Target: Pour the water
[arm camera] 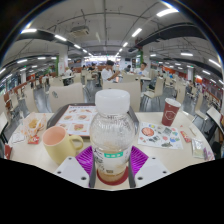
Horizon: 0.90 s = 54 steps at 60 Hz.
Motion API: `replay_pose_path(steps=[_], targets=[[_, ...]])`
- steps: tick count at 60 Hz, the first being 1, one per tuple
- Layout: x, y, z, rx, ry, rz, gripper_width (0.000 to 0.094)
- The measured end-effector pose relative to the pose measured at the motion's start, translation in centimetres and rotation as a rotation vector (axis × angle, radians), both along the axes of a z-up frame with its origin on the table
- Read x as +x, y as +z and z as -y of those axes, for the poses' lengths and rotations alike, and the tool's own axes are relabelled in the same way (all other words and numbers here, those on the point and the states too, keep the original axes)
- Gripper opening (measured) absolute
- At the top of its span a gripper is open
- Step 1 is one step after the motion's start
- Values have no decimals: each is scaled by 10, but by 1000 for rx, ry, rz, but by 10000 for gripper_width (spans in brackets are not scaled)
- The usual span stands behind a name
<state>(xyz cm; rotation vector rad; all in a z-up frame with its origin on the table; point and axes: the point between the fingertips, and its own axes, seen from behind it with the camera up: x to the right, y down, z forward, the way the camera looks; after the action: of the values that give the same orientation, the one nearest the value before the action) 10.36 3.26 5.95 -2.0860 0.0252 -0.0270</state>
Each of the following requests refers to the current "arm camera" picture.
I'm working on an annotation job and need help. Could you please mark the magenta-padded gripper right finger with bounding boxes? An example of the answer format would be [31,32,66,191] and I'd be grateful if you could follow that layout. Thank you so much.
[128,145,173,189]

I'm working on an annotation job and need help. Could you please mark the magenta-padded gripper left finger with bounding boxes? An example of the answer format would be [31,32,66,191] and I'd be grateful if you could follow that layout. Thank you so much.
[53,145,98,189]

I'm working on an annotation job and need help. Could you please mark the clear tea bottle white cap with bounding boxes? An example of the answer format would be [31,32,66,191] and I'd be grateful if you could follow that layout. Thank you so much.
[89,88,136,183]

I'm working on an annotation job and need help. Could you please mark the yellow mug pink inside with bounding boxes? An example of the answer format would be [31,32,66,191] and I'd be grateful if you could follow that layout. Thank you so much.
[41,125,85,166]

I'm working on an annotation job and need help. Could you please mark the colourful sticker sheet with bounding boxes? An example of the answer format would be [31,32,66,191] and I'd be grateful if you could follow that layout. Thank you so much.
[137,121,184,150]

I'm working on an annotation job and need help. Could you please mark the red sauce packet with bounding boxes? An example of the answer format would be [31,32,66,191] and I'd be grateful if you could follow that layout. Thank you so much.
[27,134,41,145]

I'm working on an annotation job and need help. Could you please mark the small red wrapper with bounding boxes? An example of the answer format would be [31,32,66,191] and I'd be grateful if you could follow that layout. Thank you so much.
[179,130,193,144]

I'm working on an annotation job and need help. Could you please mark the dark tray with paper menu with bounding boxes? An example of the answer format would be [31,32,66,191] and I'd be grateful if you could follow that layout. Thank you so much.
[46,103,140,138]

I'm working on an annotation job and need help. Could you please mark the paper snack bag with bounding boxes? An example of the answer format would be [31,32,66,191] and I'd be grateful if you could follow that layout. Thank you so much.
[20,112,48,139]

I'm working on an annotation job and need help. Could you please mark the white card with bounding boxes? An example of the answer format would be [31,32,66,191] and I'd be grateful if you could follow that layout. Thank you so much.
[8,131,28,146]

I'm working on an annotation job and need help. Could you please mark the red paper cup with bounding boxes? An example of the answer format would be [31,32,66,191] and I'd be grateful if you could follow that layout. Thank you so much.
[161,97,182,127]

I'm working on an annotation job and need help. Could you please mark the person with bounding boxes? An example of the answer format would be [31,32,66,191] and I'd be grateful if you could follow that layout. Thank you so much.
[134,61,150,78]
[100,59,120,83]

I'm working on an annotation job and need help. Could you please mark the ceiling air conditioner unit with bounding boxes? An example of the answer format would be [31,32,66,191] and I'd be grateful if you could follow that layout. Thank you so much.
[69,25,90,37]

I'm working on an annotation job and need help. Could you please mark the ceiling strip lights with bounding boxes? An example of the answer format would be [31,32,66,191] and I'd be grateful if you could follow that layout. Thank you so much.
[0,8,224,86]

